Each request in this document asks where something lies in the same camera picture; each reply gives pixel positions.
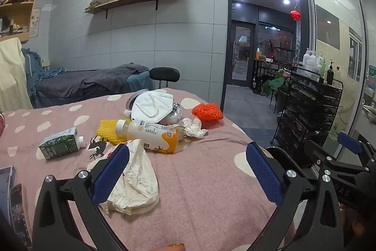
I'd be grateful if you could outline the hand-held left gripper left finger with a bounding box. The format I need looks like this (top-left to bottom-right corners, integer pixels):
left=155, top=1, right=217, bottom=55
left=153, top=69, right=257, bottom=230
left=32, top=143, right=130, bottom=251

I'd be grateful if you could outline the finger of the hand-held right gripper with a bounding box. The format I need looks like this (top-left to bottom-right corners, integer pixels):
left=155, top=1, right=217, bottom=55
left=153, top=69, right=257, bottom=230
left=321, top=132, right=376, bottom=174

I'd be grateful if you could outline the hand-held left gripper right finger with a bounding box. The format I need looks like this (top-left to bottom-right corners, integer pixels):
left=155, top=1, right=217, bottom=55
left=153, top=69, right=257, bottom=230
left=246, top=142, right=344, bottom=251

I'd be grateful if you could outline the white paper wrapper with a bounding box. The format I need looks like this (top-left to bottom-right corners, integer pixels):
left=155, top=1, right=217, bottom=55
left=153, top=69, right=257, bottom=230
left=98, top=139, right=161, bottom=215

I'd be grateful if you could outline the yellow foam fruit net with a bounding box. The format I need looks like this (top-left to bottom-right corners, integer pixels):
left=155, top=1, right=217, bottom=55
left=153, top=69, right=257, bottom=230
left=96, top=119, right=133, bottom=144

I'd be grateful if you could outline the plastic bottle orange label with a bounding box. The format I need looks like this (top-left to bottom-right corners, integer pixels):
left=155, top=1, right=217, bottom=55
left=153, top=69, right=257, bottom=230
left=115, top=119, right=185, bottom=155

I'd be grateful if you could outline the green milk carton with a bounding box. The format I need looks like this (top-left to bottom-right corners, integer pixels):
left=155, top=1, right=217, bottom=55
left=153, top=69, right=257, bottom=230
left=39, top=127, right=86, bottom=161

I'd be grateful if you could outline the purple yogurt cup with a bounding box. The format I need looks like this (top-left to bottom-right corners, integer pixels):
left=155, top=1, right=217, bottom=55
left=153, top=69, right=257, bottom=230
left=126, top=90, right=149, bottom=118

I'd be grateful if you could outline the white face mask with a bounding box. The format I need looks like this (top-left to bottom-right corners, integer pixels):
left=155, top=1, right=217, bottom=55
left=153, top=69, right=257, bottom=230
left=131, top=91, right=174, bottom=124

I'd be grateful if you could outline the white tissue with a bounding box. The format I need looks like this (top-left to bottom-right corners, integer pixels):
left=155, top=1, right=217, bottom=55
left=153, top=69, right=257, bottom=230
left=180, top=117, right=208, bottom=139

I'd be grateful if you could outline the orange foam fruit net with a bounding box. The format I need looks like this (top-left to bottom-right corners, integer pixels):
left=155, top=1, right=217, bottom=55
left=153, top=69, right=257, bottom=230
left=192, top=103, right=224, bottom=122

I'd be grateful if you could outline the black white plastic wrapper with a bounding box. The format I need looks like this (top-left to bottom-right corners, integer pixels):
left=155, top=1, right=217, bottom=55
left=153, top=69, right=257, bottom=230
left=164, top=102, right=184, bottom=126

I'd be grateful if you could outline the person's right hand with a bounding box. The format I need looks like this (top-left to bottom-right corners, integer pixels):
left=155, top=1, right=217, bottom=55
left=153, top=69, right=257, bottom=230
left=340, top=204, right=376, bottom=240

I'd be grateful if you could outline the black rolling cart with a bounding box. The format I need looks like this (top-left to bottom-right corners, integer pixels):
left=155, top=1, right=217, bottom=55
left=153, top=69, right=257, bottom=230
left=270, top=67, right=344, bottom=169

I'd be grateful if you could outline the pink dotted blanket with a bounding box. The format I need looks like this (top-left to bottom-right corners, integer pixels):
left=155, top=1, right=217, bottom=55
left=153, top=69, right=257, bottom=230
left=0, top=88, right=291, bottom=251

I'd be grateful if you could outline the black pump bottle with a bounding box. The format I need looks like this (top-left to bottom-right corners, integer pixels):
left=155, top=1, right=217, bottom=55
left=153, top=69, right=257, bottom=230
left=326, top=59, right=335, bottom=85

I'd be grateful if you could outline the slim white bottle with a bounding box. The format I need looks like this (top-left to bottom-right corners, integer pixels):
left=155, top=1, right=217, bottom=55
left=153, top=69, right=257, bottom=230
left=316, top=51, right=324, bottom=75

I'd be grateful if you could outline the potted green plant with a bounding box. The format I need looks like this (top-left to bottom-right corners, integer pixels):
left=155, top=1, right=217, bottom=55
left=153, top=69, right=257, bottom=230
left=262, top=69, right=291, bottom=115

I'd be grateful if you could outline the large white pump bottle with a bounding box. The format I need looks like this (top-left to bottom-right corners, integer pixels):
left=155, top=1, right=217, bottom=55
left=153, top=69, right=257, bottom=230
left=302, top=48, right=317, bottom=72

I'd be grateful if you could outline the massage bed grey cover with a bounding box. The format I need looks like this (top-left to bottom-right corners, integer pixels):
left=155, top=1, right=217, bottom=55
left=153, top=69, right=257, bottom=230
left=35, top=63, right=152, bottom=107

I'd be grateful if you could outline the black hallway table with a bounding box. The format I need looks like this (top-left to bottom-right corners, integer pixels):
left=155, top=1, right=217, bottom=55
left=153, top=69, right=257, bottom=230
left=253, top=58, right=294, bottom=93

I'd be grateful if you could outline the black chair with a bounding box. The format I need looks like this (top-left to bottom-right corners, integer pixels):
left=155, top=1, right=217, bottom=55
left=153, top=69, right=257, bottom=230
left=149, top=67, right=180, bottom=90

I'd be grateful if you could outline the glass door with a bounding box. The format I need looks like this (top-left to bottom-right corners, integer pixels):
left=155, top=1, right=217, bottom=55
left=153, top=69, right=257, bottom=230
left=231, top=20, right=256, bottom=82

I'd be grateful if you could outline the blue cloth pile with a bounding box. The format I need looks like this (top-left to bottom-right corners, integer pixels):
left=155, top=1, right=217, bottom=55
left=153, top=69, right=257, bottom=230
left=21, top=48, right=63, bottom=93

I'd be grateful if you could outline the cream garment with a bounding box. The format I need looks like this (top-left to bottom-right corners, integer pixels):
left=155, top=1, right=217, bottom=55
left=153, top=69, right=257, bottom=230
left=0, top=38, right=33, bottom=113

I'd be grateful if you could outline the pile of small books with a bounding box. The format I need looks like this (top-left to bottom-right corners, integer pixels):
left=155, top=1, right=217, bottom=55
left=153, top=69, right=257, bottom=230
left=0, top=17, right=29, bottom=37

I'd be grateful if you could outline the black door frame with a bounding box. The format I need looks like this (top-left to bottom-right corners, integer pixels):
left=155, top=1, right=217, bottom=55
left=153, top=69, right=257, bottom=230
left=222, top=0, right=307, bottom=122

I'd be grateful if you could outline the wall poster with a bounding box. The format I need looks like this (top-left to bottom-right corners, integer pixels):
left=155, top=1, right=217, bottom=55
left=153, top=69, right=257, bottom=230
left=29, top=8, right=42, bottom=38

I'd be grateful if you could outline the wooden wall shelf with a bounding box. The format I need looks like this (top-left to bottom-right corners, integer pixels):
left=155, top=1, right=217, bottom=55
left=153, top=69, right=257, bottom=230
left=84, top=0, right=183, bottom=19

